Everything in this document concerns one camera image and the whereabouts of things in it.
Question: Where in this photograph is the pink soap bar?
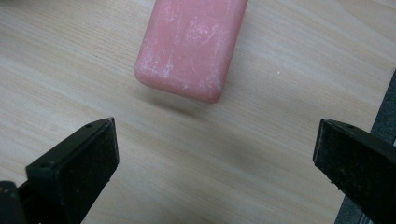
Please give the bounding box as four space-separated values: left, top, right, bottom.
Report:
134 0 249 105

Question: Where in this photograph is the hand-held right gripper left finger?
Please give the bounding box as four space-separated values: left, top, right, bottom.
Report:
17 117 120 224

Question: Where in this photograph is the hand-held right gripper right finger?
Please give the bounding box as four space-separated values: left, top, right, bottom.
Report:
312 118 396 224

